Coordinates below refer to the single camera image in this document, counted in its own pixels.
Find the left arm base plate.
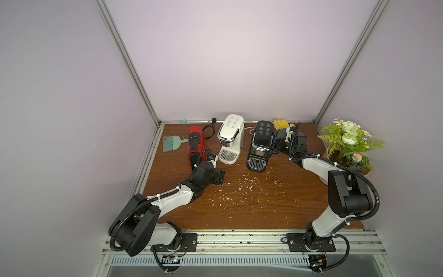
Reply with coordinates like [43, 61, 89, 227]
[154, 233, 198, 253]

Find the black coffee machine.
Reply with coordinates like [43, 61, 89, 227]
[246, 121, 276, 173]

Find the yellow work glove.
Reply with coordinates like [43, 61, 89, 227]
[272, 120, 295, 130]

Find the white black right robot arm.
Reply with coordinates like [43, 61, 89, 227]
[284, 123, 380, 252]

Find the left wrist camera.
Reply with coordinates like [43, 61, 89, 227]
[207, 154, 218, 168]

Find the green hand brush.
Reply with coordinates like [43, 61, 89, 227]
[163, 135, 188, 152]

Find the black power cord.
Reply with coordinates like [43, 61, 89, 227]
[201, 117, 218, 140]

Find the red coffee machine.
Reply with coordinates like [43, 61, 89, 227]
[188, 126, 207, 171]

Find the potted artificial plant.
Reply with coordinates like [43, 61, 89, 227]
[318, 118, 385, 175]

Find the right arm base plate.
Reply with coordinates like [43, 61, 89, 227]
[281, 233, 336, 253]

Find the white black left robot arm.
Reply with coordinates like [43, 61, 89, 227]
[108, 148, 225, 257]

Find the aluminium rail frame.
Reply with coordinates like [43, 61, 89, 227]
[93, 229, 398, 277]

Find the white coffee machine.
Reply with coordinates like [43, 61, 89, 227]
[217, 114, 245, 165]

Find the grey blue microfiber cloth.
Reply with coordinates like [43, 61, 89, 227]
[274, 128, 290, 155]

